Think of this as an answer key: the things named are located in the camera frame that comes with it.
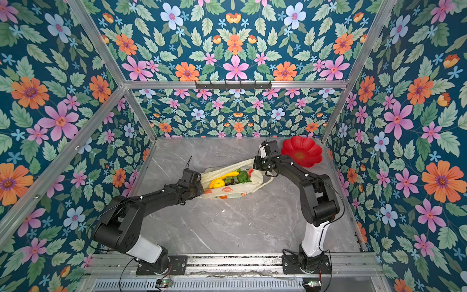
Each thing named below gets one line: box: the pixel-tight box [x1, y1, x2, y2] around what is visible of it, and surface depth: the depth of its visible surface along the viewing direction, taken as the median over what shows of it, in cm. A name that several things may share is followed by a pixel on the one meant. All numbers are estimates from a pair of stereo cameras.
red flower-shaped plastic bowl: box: [280, 136, 323, 168], surface depth 116 cm
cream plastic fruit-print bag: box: [197, 158, 274, 200], surface depth 92 cm
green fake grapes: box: [224, 176, 235, 186], surface depth 95 cm
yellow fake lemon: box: [212, 178, 226, 189], surface depth 95 cm
